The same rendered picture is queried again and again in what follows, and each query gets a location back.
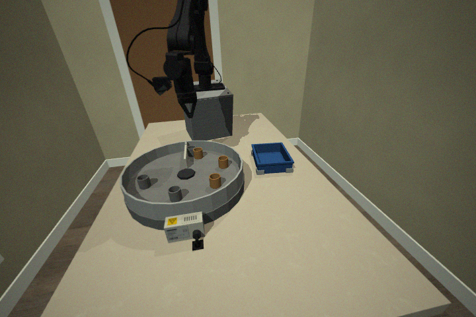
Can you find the grey metal bushing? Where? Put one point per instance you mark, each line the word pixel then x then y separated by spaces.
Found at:
pixel 175 193
pixel 190 150
pixel 143 181

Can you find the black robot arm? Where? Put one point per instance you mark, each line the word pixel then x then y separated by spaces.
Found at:
pixel 179 38

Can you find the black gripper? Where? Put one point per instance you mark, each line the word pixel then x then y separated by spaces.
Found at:
pixel 191 98

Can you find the blue open-top crate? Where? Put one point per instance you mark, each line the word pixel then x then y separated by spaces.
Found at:
pixel 272 157

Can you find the bronze bushing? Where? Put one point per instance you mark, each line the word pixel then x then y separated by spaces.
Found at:
pixel 198 154
pixel 223 162
pixel 215 180

